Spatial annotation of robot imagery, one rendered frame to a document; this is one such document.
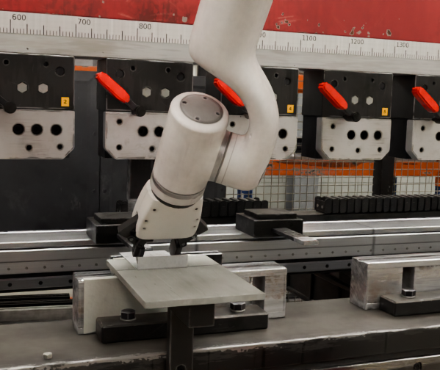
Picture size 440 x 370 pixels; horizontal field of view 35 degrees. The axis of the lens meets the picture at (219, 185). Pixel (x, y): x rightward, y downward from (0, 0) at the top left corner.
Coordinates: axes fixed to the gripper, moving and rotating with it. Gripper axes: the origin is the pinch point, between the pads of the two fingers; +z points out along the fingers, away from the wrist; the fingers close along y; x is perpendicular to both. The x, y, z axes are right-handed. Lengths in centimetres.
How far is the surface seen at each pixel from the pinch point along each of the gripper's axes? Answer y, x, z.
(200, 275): -4.6, 8.6, -4.1
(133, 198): 2.8, -9.6, -2.3
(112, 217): 1.7, -21.3, 16.8
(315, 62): -29.8, -23.3, -23.1
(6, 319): 14, -86, 155
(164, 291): 3.4, 14.1, -8.9
